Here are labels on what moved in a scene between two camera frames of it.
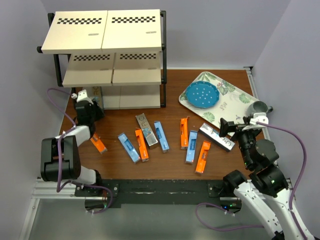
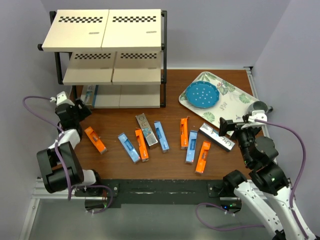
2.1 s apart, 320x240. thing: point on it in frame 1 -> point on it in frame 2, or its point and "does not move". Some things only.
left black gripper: x=99 y=112 -> x=84 y=109
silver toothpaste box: x=148 y=132 does not move
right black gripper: x=225 y=126 does not move
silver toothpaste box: x=213 y=134 does not move
